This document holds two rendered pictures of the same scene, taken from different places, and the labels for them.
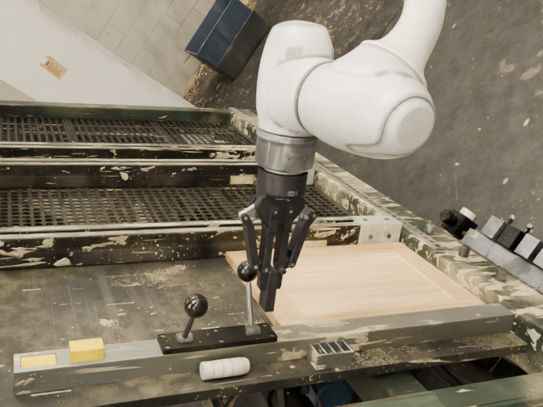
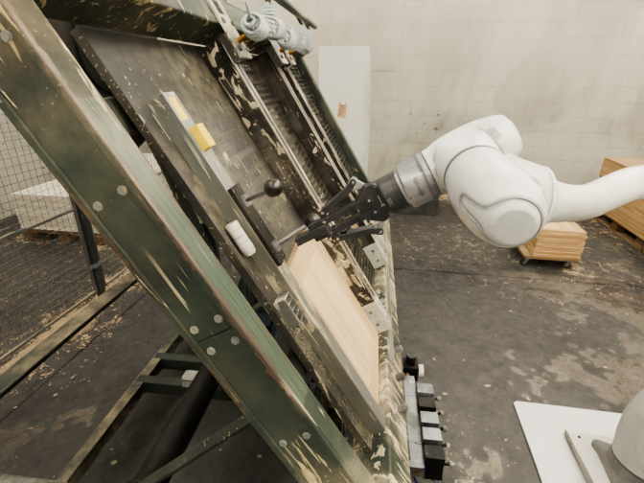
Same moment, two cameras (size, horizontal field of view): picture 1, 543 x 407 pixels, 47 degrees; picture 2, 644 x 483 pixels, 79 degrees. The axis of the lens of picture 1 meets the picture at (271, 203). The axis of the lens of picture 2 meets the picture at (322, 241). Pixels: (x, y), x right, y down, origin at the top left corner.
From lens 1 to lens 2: 0.28 m
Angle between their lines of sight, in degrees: 7
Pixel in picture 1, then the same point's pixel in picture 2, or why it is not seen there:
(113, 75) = (356, 144)
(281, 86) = (465, 139)
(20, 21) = (356, 78)
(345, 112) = (489, 172)
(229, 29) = not seen: hidden behind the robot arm
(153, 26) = (395, 153)
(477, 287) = (385, 396)
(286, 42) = (496, 125)
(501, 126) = (474, 372)
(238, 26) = not seen: hidden behind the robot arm
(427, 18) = (588, 199)
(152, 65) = (373, 166)
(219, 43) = not seen: hidden behind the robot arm
